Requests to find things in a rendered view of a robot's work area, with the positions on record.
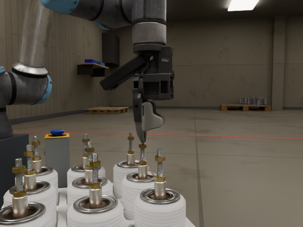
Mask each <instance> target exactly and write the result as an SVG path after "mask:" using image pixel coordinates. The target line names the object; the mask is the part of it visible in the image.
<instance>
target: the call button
mask: <svg viewBox="0 0 303 227"><path fill-rule="evenodd" d="M50 133H51V134H52V136H62V135H63V133H64V130H52V131H51V132H50Z"/></svg>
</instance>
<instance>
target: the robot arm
mask: <svg viewBox="0 0 303 227"><path fill-rule="evenodd" d="M54 11H55V12H57V13H60V14H68V15H72V16H75V17H79V18H83V19H86V20H90V21H93V22H95V24H96V25H98V26H99V27H100V28H101V29H104V30H115V29H118V28H120V27H125V26H128V25H132V45H133V53H134V54H137V56H136V57H134V58H133V59H131V60H130V61H128V62H127V63H126V64H124V65H123V66H121V67H120V68H118V69H117V70H115V71H114V72H113V73H111V74H109V75H107V76H106V77H105V78H104V79H102V80H101V81H100V85H101V86H102V88H103V89H104V90H105V91H112V90H115V89H117V88H118V87H119V85H121V84H122V83H124V82H125V81H127V80H128V79H129V78H131V77H132V76H134V78H133V83H132V94H133V115H134V121H135V127H136V132H137V136H138V137H139V140H140V141H141V143H144V142H146V137H147V131H148V130H151V129H155V128H159V127H161V126H162V125H164V124H165V117H164V116H162V115H160V114H158V113H157V112H156V105H155V103H154V102H152V101H149V99H152V100H171V99H173V98H174V72H173V71H172V56H173V49H172V47H171V46H165V45H166V0H26V5H25V12H24V19H23V28H22V35H21V42H20V48H19V55H18V62H16V63H15V64H13V65H12V71H11V72H5V68H4V67H0V139H5V138H10V137H12V136H13V129H12V127H11V124H10V122H9V119H8V116H7V113H6V106H7V105H24V104H29V105H35V104H42V103H44V102H46V101H47V100H48V98H49V97H50V94H51V90H52V84H51V83H52V81H51V78H50V77H49V76H48V75H47V73H48V71H47V70H46V69H45V67H44V65H45V59H46V52H47V46H48V41H49V35H50V30H51V22H52V17H53V12H54ZM152 56H153V59H152V60H150V58H151V57H152Z"/></svg>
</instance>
